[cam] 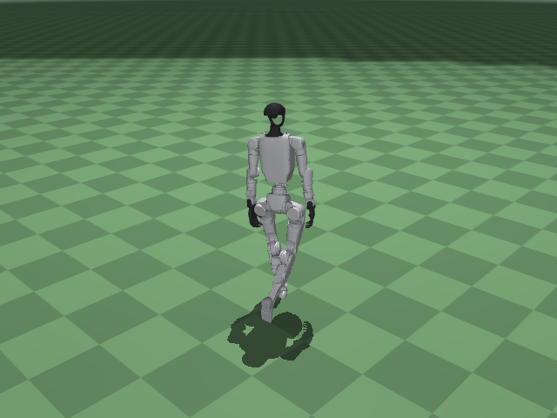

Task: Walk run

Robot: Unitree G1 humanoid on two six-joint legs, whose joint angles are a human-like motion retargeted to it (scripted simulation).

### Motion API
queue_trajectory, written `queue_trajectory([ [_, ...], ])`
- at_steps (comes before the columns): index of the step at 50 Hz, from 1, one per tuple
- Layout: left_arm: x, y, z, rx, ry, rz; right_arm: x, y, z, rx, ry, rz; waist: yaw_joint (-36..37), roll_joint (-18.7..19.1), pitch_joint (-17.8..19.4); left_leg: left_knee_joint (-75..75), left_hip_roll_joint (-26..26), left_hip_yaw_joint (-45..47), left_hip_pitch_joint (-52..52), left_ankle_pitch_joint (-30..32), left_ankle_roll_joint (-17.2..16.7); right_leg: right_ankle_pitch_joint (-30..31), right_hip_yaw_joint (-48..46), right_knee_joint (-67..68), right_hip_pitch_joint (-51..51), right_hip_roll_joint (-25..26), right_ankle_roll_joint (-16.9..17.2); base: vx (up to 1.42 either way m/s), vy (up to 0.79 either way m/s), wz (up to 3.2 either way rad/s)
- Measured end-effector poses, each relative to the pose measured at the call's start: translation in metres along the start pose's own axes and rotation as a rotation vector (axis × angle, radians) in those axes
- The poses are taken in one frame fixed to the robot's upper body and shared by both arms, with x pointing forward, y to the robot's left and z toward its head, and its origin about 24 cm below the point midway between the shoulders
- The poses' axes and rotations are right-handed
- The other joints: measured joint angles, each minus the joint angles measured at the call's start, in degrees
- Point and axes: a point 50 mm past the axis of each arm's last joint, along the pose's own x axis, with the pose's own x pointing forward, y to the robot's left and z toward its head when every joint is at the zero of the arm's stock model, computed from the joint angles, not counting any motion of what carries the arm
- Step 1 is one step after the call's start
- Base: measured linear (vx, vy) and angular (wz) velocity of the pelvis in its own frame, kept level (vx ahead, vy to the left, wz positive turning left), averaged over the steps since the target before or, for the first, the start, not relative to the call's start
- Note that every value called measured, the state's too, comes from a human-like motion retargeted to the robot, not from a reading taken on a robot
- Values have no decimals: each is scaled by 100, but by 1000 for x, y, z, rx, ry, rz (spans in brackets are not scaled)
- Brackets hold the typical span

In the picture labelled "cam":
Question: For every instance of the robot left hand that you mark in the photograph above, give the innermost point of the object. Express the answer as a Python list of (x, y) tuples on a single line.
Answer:
[(252, 215)]

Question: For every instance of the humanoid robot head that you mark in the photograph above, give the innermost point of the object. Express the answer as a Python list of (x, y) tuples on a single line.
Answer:
[(272, 111)]

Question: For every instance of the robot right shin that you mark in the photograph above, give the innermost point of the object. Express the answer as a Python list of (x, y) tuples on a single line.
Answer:
[(280, 277)]

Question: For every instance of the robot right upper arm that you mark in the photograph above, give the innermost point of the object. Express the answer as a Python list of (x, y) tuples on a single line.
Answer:
[(299, 144)]

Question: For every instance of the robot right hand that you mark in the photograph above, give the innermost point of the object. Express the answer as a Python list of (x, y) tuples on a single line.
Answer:
[(310, 207)]

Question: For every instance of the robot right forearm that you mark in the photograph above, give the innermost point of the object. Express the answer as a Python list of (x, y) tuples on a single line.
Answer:
[(307, 186)]

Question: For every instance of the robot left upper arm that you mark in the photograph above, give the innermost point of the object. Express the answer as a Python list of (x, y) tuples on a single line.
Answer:
[(253, 157)]

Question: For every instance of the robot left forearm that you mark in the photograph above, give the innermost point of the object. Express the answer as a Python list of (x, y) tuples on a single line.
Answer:
[(251, 188)]

